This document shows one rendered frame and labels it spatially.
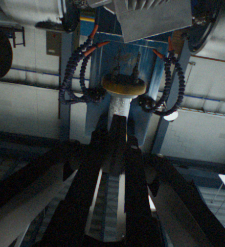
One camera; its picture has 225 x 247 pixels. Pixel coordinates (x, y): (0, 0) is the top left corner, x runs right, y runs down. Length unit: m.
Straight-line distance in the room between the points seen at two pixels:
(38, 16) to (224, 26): 0.52
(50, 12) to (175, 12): 0.41
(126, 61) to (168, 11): 0.63
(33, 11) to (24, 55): 5.93
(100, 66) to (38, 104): 5.98
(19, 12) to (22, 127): 6.97
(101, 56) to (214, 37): 0.51
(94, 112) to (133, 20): 0.75
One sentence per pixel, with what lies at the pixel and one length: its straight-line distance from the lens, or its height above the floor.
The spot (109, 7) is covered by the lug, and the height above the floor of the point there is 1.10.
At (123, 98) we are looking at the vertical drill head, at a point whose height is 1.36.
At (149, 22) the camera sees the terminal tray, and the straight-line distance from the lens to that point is 0.30.
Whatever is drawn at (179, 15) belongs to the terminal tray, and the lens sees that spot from 0.31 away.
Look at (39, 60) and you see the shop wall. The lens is 6.39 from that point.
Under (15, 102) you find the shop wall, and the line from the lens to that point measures 7.21.
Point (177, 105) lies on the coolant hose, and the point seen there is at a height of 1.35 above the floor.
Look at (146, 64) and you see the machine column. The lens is 0.92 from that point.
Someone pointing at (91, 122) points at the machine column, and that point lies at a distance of 1.03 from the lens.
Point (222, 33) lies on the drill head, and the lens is 0.62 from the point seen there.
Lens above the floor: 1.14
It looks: 27 degrees up
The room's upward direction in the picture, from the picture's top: 171 degrees counter-clockwise
